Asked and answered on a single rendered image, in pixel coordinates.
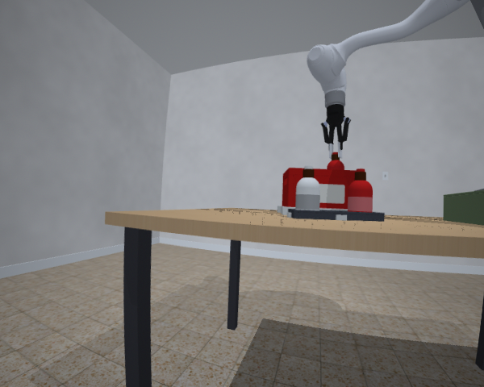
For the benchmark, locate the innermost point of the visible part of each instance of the red bottle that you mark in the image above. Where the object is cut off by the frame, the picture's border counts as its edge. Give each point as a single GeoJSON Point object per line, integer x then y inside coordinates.
{"type": "Point", "coordinates": [360, 193]}
{"type": "Point", "coordinates": [335, 163]}

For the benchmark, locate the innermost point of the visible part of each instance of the white bottle with brown band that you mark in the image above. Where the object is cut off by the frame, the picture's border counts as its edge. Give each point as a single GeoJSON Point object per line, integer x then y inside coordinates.
{"type": "Point", "coordinates": [307, 191]}

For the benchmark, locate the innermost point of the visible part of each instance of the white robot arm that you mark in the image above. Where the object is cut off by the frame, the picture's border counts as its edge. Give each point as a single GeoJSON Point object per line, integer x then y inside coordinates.
{"type": "Point", "coordinates": [326, 62]}

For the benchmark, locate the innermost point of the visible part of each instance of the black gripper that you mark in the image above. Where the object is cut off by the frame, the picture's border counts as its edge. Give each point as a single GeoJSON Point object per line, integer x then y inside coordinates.
{"type": "Point", "coordinates": [335, 117]}

